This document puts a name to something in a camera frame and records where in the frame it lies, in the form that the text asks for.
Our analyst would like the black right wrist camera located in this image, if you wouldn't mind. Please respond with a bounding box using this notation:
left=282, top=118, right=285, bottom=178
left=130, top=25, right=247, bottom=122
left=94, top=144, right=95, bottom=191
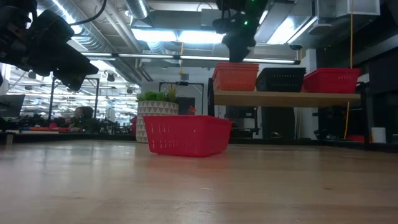
left=212, top=17, right=248, bottom=35

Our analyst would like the long ceiling light bar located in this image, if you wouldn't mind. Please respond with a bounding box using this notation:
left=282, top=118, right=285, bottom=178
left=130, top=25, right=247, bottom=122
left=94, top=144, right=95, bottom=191
left=80, top=52, right=302, bottom=65

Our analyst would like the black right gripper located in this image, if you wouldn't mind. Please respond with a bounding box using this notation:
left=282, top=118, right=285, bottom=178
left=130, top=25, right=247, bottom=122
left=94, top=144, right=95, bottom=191
left=216, top=0, right=268, bottom=62

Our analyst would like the dark computer monitor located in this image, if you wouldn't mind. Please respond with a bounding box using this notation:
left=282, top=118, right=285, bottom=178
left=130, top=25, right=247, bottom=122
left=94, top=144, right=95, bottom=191
left=0, top=94, right=25, bottom=118

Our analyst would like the smooth silver air duct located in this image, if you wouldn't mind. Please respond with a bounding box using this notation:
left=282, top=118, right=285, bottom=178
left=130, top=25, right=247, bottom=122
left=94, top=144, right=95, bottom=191
left=126, top=0, right=150, bottom=19

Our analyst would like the red plastic basket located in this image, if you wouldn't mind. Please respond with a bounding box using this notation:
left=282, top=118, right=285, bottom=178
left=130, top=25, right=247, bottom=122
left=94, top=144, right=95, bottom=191
left=142, top=114, right=234, bottom=158
left=302, top=67, right=362, bottom=95

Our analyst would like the white patterned plant pot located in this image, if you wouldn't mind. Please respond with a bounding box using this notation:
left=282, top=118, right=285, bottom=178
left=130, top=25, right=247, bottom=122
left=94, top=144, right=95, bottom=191
left=136, top=100, right=180, bottom=144

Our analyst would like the black shelf post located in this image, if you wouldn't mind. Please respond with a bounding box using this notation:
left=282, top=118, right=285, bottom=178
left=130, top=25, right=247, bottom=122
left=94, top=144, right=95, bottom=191
left=360, top=67, right=374, bottom=146
left=207, top=77, right=216, bottom=118

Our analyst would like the white cup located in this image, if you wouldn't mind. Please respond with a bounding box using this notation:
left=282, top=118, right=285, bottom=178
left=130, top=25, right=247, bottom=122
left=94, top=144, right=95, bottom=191
left=371, top=126, right=387, bottom=144

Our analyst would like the dark background desk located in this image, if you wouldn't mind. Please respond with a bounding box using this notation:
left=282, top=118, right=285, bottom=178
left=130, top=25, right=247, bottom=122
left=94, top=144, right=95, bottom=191
left=0, top=129, right=137, bottom=144

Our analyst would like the person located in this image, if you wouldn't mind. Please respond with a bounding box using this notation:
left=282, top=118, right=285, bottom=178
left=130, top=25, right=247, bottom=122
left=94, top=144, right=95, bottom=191
left=65, top=105, right=102, bottom=133

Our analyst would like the black cabinet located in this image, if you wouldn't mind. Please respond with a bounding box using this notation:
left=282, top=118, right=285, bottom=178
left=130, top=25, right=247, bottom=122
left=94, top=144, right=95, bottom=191
left=261, top=107, right=296, bottom=140

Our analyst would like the black plastic basket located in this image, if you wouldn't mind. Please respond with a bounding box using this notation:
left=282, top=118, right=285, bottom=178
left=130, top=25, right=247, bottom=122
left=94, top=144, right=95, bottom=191
left=256, top=67, right=307, bottom=93

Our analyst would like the white ventilation box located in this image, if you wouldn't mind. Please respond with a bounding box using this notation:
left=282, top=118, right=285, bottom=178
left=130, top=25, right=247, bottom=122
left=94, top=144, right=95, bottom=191
left=317, top=0, right=381, bottom=18

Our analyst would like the black screen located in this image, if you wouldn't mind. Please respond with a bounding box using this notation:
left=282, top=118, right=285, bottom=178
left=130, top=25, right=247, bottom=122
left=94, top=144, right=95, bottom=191
left=177, top=96, right=196, bottom=116

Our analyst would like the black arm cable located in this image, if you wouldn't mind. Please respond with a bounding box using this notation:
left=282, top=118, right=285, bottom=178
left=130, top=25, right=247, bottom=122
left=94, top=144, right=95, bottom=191
left=70, top=0, right=108, bottom=26

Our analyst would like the ribbed silver air duct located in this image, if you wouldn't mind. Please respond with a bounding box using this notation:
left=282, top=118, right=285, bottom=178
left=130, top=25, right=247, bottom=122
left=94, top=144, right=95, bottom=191
left=37, top=0, right=153, bottom=83

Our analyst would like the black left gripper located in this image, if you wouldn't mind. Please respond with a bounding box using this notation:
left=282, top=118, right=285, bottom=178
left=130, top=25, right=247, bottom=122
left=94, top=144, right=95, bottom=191
left=0, top=9, right=99, bottom=91

